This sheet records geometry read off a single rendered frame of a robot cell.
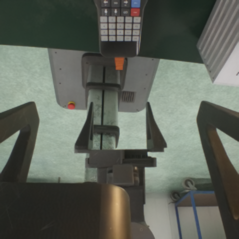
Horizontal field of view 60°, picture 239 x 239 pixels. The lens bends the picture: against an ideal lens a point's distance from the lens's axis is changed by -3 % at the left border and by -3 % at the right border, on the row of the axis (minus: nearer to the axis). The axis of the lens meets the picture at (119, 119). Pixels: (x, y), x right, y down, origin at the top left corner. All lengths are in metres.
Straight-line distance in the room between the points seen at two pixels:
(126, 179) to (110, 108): 0.60
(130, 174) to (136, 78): 0.89
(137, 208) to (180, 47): 0.28
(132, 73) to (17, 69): 0.77
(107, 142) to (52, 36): 0.45
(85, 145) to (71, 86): 0.86
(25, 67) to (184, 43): 1.21
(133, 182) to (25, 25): 0.29
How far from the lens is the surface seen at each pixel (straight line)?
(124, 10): 0.33
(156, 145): 0.31
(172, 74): 1.47
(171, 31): 0.39
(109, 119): 0.79
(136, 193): 0.24
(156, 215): 3.39
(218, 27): 0.35
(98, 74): 0.94
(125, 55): 0.37
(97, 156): 0.30
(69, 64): 1.05
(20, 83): 1.60
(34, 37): 0.40
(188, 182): 3.00
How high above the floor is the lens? 1.07
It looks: 37 degrees down
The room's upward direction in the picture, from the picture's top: 179 degrees clockwise
